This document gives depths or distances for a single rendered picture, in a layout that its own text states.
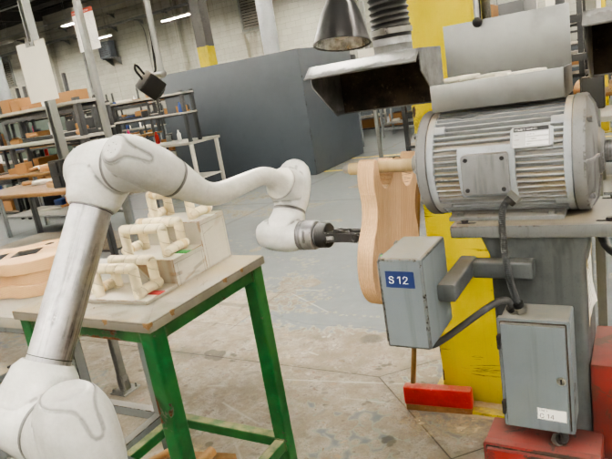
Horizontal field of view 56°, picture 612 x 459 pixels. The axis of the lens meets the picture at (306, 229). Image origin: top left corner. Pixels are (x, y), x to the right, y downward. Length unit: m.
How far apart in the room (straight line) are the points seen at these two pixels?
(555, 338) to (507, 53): 0.66
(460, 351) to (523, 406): 1.26
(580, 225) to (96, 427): 1.07
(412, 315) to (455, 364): 1.50
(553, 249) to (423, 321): 0.34
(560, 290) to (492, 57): 0.56
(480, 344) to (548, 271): 1.28
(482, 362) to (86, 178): 1.84
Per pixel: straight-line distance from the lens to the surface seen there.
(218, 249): 2.08
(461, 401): 2.70
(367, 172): 1.46
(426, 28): 2.38
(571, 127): 1.31
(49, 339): 1.46
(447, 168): 1.35
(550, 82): 1.33
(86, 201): 1.48
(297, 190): 1.77
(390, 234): 1.57
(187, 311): 1.79
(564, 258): 1.38
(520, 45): 1.49
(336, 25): 1.40
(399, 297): 1.22
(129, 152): 1.36
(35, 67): 3.21
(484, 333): 2.61
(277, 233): 1.75
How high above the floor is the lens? 1.49
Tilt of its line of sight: 14 degrees down
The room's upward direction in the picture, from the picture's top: 9 degrees counter-clockwise
